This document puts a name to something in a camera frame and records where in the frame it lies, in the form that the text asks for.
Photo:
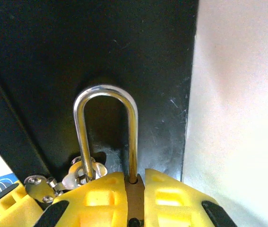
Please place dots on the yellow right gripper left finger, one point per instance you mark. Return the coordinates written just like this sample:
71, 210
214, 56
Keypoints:
96, 201

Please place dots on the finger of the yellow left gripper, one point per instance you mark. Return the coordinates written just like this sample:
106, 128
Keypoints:
8, 212

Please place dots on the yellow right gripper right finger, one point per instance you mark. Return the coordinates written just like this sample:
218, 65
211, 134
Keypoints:
171, 201

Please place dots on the brass padlock with steel shackle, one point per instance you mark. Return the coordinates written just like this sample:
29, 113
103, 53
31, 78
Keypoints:
135, 201

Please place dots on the silver hasp latch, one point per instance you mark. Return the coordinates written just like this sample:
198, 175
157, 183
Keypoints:
37, 186

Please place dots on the starry night tin box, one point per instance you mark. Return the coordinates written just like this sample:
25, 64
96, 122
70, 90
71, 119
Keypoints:
53, 47

